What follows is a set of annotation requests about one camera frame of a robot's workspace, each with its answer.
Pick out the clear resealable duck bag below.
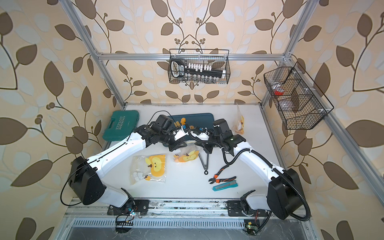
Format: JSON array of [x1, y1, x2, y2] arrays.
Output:
[[235, 105, 245, 135]]

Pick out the black tongs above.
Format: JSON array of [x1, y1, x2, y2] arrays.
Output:
[[196, 143, 213, 175]]

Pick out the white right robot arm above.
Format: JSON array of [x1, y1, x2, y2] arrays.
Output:
[[185, 119, 307, 221]]

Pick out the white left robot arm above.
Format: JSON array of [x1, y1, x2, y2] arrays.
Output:
[[68, 115, 189, 208]]

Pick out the dark blue tray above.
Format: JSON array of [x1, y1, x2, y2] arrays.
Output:
[[173, 113, 214, 142]]

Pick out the stack of duck bags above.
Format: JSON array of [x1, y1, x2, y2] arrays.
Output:
[[130, 155, 166, 185]]

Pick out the green plastic tool case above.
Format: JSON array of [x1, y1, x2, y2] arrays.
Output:
[[103, 110, 140, 142]]

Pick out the orange black pliers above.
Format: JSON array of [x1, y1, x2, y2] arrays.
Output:
[[208, 164, 237, 185]]

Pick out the teal utility knife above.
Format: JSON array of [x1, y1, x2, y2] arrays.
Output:
[[213, 181, 238, 192]]

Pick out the black socket set holder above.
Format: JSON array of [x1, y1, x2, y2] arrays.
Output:
[[170, 59, 228, 79]]

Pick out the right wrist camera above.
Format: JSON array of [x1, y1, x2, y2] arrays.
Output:
[[188, 129, 209, 142]]

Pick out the black wire basket back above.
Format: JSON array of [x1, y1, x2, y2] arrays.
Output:
[[168, 48, 231, 85]]

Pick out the black wire basket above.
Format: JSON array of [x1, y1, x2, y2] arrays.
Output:
[[264, 62, 334, 130], [168, 48, 231, 85]]

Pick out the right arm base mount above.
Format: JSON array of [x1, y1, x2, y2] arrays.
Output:
[[225, 190, 272, 236]]

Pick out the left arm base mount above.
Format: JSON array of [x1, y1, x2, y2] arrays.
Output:
[[108, 188, 150, 234]]

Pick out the black wire basket right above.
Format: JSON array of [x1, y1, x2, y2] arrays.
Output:
[[264, 62, 334, 130]]

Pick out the black corrugated cable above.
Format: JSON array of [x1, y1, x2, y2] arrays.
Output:
[[191, 128, 311, 222]]

